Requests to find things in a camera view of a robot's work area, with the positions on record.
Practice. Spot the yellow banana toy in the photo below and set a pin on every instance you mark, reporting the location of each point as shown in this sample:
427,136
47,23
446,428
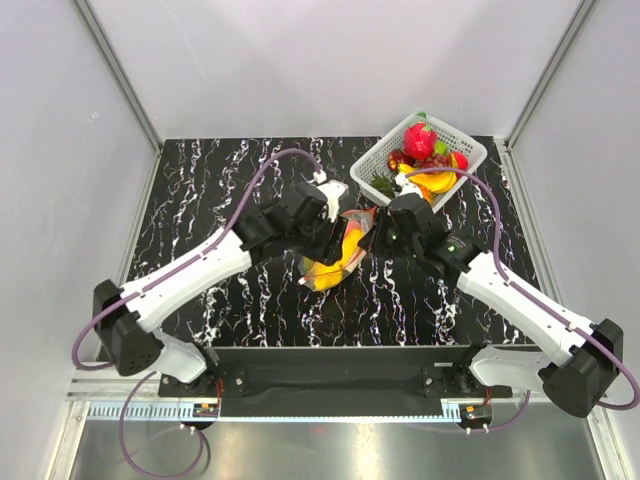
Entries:
436,183

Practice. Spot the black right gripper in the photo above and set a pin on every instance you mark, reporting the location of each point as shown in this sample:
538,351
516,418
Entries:
372,242

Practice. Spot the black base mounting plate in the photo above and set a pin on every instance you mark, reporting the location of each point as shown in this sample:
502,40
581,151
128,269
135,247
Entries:
338,383

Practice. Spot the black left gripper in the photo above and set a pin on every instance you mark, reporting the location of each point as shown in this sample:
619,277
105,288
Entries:
328,249

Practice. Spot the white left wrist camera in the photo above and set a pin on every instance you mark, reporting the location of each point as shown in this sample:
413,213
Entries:
335,191

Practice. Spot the orange pineapple toy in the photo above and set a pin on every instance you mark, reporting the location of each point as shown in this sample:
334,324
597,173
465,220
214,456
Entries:
385,184

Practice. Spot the aluminium frame rail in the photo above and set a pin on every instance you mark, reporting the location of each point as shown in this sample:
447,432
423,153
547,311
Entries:
103,384

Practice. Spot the white slotted cable duct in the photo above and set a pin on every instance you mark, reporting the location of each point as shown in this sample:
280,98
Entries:
153,411

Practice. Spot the red dragon fruit toy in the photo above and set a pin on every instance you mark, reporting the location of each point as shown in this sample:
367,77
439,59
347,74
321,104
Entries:
419,141

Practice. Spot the white plastic basket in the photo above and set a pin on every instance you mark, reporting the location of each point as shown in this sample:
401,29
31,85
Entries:
449,140

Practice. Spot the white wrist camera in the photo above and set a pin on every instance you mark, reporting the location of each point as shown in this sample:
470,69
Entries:
406,186
335,191

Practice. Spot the red strawberry toy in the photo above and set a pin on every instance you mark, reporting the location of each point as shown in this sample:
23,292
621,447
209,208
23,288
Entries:
459,161

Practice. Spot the dark red apple toy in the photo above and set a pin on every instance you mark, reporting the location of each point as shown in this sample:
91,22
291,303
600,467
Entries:
398,157

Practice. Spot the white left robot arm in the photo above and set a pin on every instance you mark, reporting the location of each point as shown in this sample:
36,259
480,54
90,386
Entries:
130,317

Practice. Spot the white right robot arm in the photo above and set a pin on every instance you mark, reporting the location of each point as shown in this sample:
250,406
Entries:
577,360

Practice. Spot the purple grape bunch toy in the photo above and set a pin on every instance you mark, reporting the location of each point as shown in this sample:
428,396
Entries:
434,161

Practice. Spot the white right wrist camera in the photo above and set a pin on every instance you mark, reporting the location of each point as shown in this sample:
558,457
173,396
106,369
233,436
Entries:
406,186

